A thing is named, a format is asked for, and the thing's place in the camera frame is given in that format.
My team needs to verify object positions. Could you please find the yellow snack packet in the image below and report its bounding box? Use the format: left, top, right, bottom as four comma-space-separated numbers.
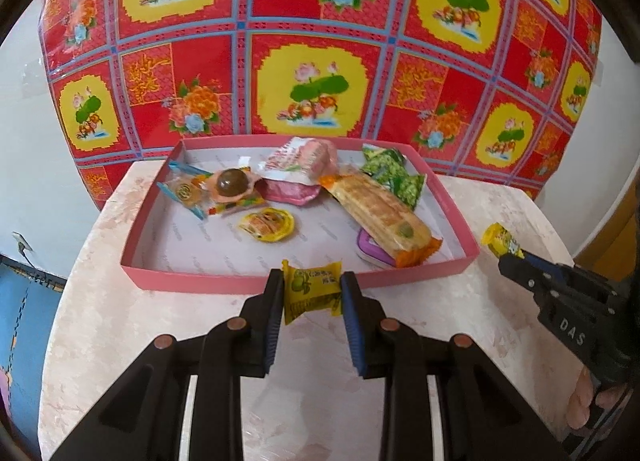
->
480, 223, 525, 259

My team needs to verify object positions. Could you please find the orange cracker packet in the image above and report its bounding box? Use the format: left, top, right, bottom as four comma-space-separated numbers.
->
318, 172, 442, 268

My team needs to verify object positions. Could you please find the purple tin box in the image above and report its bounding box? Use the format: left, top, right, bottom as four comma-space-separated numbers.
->
356, 228, 395, 268

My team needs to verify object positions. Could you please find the green pea snack bag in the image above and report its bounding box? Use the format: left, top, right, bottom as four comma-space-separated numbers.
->
360, 145, 425, 211

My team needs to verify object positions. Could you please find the yellow frog candy packet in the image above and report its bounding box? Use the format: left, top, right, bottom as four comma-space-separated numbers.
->
282, 259, 343, 325

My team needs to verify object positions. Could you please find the round yellow jelly cup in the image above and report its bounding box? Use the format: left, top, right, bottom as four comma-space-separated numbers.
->
238, 208, 295, 243

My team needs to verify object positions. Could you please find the brown ball candy packet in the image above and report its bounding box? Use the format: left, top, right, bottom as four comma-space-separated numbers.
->
201, 168, 265, 215

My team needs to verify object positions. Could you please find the right hand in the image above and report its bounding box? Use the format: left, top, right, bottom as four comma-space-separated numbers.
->
566, 367, 628, 431

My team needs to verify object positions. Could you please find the blue furniture at left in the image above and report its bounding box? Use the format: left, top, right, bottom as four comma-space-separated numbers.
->
1, 264, 62, 450

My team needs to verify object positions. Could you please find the red shallow cardboard box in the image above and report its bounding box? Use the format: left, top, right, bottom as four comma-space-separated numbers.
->
120, 145, 480, 294

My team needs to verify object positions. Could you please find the small orange candy packet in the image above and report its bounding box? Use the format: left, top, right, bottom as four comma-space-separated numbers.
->
156, 160, 213, 221

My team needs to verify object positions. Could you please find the pink jelly pouch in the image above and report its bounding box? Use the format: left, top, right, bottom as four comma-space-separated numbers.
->
256, 137, 338, 207

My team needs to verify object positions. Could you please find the red floral wall cloth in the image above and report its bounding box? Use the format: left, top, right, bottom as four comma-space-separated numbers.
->
39, 0, 602, 206

